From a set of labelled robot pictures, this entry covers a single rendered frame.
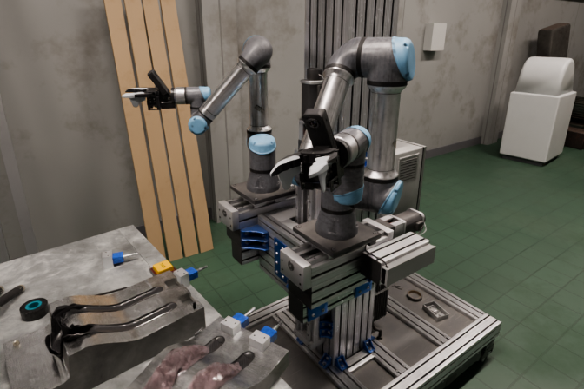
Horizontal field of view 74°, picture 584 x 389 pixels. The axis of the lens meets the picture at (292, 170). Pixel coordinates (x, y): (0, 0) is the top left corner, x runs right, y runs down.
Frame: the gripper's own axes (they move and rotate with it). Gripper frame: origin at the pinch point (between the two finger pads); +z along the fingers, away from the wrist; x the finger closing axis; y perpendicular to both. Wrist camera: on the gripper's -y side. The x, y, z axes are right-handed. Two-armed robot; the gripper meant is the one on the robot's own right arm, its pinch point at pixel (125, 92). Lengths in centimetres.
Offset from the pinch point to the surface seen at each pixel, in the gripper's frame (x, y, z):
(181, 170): 108, 93, -4
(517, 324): -27, 143, -211
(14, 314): -63, 58, 32
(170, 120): 119, 55, 1
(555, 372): -62, 139, -206
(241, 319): -85, 48, -43
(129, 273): -44, 60, 0
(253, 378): -107, 45, -45
